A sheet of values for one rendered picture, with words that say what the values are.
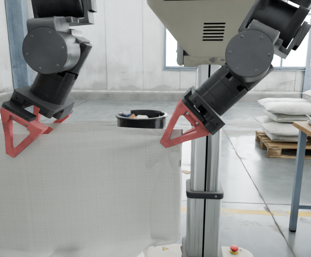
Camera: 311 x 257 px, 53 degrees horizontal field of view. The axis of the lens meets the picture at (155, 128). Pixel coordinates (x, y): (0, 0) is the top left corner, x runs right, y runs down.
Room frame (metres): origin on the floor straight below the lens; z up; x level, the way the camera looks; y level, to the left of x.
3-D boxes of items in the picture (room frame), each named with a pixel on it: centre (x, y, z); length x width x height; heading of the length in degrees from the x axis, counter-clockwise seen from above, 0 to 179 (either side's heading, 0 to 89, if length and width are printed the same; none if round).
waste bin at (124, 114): (2.79, 0.12, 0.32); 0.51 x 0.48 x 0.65; 175
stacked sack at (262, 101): (4.03, -1.71, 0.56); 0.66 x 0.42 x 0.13; 80
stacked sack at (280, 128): (3.60, -1.64, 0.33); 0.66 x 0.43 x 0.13; 85
